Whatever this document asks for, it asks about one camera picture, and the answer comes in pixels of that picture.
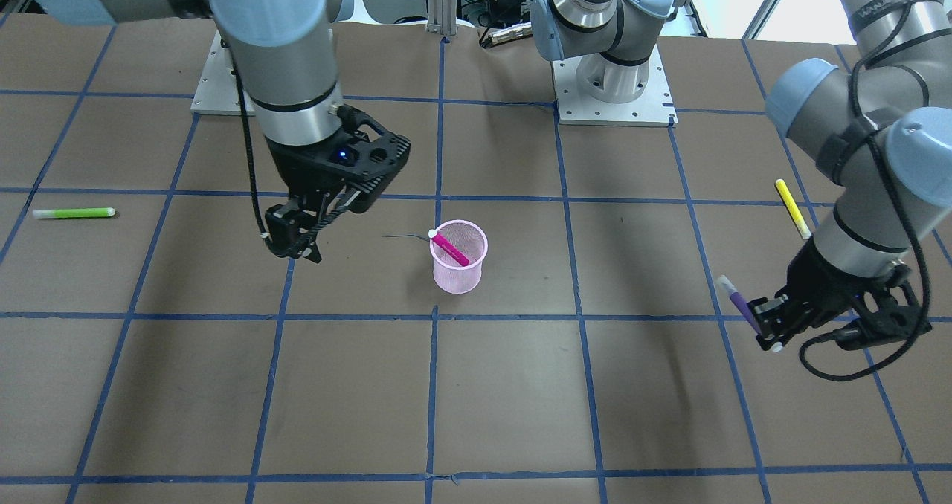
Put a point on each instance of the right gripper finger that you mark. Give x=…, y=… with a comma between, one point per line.
x=311, y=252
x=289, y=226

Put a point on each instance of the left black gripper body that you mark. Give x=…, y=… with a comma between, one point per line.
x=820, y=275

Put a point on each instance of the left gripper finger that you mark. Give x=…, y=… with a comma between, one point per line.
x=777, y=321

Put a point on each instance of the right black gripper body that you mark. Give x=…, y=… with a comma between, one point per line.
x=291, y=166

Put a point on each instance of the purple highlighter pen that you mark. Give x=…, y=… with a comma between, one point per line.
x=741, y=303

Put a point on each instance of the pink highlighter pen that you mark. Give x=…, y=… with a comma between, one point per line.
x=446, y=246

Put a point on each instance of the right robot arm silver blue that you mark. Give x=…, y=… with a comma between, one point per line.
x=284, y=59

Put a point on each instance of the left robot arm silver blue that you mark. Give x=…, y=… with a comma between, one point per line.
x=881, y=132

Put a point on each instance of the pink mesh cup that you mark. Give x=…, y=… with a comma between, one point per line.
x=469, y=239

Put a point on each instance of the yellow highlighter pen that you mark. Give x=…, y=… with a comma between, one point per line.
x=793, y=209

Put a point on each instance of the green highlighter pen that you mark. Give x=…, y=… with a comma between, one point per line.
x=73, y=213

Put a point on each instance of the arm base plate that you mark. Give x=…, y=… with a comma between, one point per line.
x=592, y=91
x=216, y=93

